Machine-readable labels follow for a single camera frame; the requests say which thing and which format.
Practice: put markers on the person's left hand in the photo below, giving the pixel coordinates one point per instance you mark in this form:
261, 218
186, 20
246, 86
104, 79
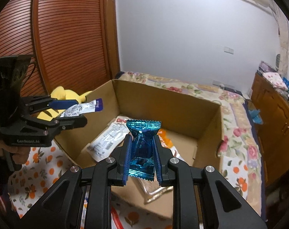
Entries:
23, 153

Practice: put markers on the orange snack packet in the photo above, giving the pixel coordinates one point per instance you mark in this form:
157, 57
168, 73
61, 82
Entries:
167, 143

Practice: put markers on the orange fruit print blanket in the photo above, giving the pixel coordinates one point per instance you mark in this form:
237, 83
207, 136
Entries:
44, 169

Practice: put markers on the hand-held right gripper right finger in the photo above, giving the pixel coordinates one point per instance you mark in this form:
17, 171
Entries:
157, 159

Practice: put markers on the white barcode snack pouch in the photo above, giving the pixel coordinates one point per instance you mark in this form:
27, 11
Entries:
106, 140

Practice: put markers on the teal cloth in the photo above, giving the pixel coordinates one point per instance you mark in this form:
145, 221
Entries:
256, 117

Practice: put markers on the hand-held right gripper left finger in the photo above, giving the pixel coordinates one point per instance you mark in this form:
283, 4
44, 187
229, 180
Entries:
127, 157

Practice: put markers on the teal foil snack packet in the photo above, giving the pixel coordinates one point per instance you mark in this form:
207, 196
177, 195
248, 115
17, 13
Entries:
142, 145

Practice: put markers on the silver packet with purple end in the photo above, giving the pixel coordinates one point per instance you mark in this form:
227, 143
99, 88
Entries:
84, 107

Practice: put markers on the purple floral bag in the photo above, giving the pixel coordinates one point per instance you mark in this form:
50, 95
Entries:
266, 66

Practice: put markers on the yellow plush toy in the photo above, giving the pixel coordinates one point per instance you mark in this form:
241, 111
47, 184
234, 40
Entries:
60, 93

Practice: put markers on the white wall switch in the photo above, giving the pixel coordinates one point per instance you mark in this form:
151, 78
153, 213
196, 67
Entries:
228, 50

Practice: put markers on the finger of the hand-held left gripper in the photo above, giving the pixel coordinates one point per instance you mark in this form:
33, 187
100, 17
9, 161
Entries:
72, 121
63, 103

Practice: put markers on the pale patterned curtain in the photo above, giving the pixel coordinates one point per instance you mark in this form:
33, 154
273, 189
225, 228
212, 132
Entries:
282, 40

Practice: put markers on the wooden sideboard cabinet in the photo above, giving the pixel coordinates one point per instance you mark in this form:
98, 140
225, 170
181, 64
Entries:
276, 114

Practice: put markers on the clear pack of brown cake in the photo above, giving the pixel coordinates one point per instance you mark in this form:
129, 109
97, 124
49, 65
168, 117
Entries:
151, 190

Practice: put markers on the folded spotted cloth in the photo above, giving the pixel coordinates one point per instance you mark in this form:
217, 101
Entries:
276, 80

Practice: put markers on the brown cardboard box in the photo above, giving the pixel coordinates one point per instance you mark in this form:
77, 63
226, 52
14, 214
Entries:
206, 128

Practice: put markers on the brown slatted wooden wardrobe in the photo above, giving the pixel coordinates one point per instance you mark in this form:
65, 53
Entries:
70, 40

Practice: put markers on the blue pack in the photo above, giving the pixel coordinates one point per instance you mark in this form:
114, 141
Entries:
287, 83

